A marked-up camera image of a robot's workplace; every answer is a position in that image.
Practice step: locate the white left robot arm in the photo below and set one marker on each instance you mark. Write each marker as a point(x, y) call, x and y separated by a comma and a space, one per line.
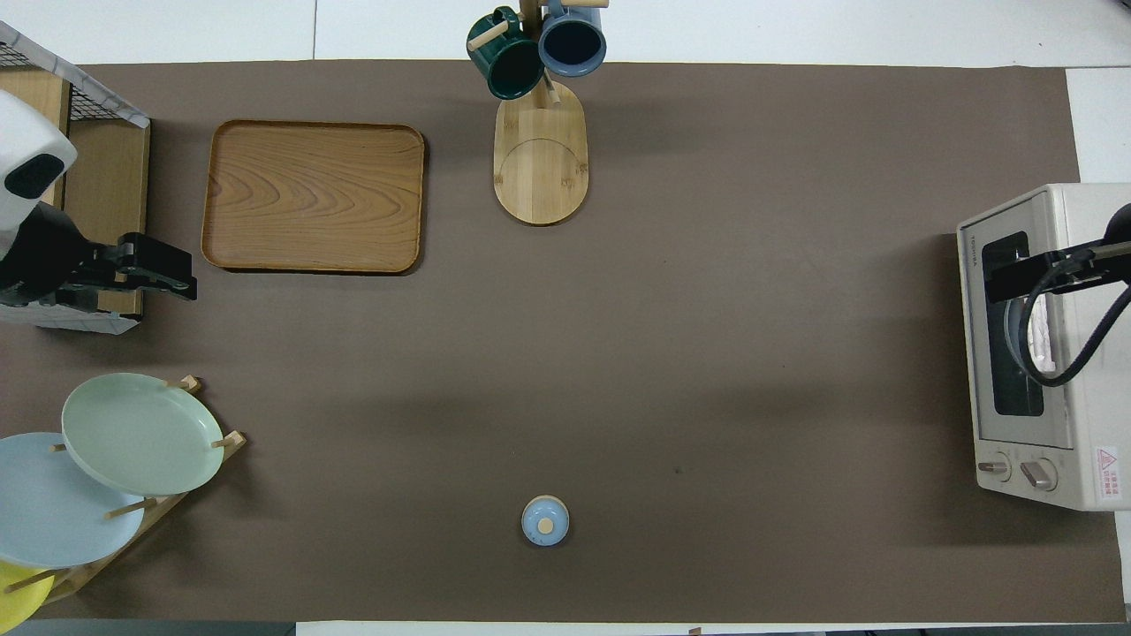
point(26, 132)

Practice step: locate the pale green plate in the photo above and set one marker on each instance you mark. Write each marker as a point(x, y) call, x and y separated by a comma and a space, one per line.
point(141, 433)

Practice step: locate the white toaster oven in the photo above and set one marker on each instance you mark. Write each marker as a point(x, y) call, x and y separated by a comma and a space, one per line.
point(1096, 397)

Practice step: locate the large pale blue plate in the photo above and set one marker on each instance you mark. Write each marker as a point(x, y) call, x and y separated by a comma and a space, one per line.
point(53, 512)

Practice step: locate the wooden mug tree stand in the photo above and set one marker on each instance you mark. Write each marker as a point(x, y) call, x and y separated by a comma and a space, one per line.
point(541, 168)

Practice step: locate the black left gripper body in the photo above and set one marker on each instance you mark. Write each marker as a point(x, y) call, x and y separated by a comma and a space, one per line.
point(40, 261)

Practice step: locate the brown table mat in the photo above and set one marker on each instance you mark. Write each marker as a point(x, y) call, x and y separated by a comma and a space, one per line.
point(707, 353)

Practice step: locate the wooden plate rack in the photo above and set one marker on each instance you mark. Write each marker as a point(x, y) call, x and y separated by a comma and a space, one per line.
point(172, 503)

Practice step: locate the glass oven door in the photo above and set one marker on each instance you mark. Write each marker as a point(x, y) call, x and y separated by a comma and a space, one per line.
point(976, 353)

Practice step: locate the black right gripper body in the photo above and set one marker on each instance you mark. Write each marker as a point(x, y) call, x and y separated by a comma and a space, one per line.
point(1120, 256)

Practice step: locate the wooden serving tray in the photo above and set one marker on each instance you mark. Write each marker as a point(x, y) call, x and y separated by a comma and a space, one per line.
point(314, 196)

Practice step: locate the dark green mug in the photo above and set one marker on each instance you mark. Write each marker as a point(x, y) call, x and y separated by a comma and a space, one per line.
point(504, 62)

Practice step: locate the blue mug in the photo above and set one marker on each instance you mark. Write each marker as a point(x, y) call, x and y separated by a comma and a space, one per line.
point(573, 42)

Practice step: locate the yellow plate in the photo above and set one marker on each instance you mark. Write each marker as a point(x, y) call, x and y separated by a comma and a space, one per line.
point(18, 601)

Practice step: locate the small light blue plate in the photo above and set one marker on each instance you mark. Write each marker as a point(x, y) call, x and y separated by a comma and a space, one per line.
point(1010, 336)

